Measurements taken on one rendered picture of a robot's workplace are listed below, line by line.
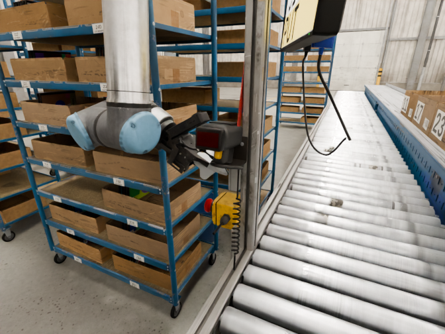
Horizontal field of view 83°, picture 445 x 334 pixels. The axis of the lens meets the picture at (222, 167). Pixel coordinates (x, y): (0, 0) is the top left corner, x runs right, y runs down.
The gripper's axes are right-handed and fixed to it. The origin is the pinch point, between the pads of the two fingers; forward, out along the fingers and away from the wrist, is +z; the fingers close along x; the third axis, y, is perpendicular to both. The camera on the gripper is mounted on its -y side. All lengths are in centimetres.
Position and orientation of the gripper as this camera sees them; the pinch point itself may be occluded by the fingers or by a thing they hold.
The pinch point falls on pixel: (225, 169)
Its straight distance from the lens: 64.2
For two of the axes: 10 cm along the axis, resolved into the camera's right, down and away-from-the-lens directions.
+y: -4.5, 7.3, 5.1
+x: -4.2, 3.3, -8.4
